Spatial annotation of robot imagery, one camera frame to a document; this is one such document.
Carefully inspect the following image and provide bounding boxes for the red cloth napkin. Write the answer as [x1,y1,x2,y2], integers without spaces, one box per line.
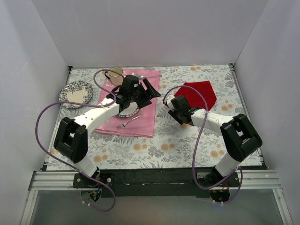
[174,81,218,112]

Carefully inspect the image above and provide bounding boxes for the silver fork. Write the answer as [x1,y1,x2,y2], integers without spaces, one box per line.
[117,114,142,129]

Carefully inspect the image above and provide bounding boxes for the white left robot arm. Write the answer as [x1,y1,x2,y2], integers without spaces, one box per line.
[53,75,161,188]

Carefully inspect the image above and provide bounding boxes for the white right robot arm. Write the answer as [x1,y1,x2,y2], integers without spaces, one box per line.
[164,95,263,190]

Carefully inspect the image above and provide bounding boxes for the small silver spoon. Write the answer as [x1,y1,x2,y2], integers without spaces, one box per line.
[132,72,162,80]

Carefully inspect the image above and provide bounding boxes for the green rimmed white plate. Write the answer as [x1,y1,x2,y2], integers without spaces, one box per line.
[116,102,140,119]

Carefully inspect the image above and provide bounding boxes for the cream enamel mug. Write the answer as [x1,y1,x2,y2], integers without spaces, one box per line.
[105,67,123,86]

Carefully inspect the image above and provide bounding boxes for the pink cloth placemat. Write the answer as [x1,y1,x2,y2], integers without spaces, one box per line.
[94,69,160,137]

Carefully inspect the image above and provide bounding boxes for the blue floral plate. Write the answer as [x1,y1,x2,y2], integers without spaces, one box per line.
[59,81,93,104]

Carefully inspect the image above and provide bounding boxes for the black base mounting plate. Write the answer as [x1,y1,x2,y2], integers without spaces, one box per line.
[72,167,241,199]

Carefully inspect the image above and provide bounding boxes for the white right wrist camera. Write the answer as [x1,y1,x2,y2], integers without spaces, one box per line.
[163,95,175,111]

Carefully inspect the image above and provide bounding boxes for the aluminium frame rail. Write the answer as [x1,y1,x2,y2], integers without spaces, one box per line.
[21,168,293,225]

